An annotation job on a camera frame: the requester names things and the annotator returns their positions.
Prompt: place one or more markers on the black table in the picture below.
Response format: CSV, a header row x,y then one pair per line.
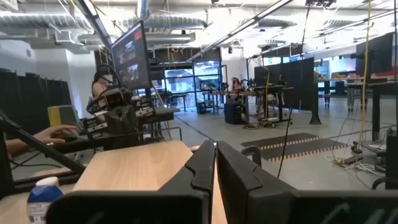
x,y
376,105

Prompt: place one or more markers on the black floor mat orange stripes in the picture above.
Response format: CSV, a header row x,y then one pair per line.
x,y
295,146

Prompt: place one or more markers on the black partition panel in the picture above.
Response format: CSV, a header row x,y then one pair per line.
x,y
31,99
292,84

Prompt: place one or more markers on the black stand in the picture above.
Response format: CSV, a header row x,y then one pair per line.
x,y
391,155

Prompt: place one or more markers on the background work table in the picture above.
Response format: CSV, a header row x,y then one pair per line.
x,y
245,92

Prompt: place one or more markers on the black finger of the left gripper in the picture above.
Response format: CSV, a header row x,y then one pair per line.
x,y
130,127
113,129

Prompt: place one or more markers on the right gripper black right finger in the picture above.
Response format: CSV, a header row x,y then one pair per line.
x,y
248,199

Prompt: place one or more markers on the black desk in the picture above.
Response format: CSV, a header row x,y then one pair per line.
x,y
161,113

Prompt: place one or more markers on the black curved bracket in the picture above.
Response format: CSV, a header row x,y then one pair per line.
x,y
252,147

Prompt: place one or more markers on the person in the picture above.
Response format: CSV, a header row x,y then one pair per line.
x,y
98,88
237,84

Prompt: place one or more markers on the person's hand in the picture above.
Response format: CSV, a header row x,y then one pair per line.
x,y
49,133

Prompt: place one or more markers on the black computer monitor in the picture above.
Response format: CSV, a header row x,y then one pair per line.
x,y
130,56

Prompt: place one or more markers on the yellow and grey box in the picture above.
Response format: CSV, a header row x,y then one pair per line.
x,y
62,116

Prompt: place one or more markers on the black computer tower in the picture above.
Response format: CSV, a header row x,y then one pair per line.
x,y
233,113

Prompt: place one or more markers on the black table rig frame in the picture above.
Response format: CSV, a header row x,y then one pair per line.
x,y
6,161

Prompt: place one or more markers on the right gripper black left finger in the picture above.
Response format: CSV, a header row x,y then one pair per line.
x,y
186,202

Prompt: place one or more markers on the person's forearm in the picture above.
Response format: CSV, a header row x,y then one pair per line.
x,y
17,146

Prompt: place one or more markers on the black computer mouse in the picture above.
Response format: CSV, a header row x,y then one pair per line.
x,y
70,137

